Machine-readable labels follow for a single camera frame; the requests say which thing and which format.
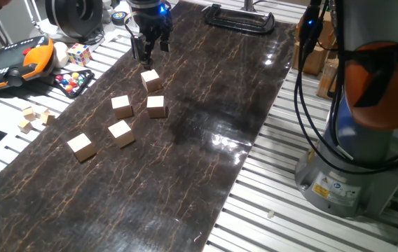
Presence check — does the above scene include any brown wooden box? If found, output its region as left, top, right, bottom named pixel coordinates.
left=295, top=10, right=338, bottom=50
left=291, top=41, right=329, bottom=76

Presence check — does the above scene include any black round fan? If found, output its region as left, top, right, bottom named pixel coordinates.
left=44, top=0, right=104, bottom=39

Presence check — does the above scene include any black cable with plug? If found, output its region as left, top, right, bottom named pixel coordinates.
left=292, top=0, right=398, bottom=176

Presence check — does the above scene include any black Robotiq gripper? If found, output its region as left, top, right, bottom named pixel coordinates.
left=125, top=3, right=174, bottom=70

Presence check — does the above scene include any Rubik's cube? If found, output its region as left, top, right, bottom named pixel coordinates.
left=67, top=42, right=93, bottom=67

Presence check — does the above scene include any light wooden cube block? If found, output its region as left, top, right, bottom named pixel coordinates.
left=66, top=132, right=98, bottom=163
left=107, top=119, right=136, bottom=149
left=110, top=94, right=135, bottom=120
left=146, top=94, right=167, bottom=120
left=139, top=69, right=163, bottom=93

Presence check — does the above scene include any black tape roll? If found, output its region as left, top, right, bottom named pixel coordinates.
left=111, top=10, right=128, bottom=26

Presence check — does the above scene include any small wooden cube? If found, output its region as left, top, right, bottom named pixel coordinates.
left=17, top=119, right=33, bottom=134
left=40, top=110, right=56, bottom=126
left=22, top=106, right=37, bottom=122

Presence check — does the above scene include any black tray of balls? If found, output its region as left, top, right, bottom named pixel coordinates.
left=52, top=69, right=95, bottom=99

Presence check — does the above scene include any black clamp frame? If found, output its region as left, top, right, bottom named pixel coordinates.
left=204, top=3, right=276, bottom=35

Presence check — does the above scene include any black orange teach pendant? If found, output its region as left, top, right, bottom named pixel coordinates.
left=0, top=34, right=55, bottom=92

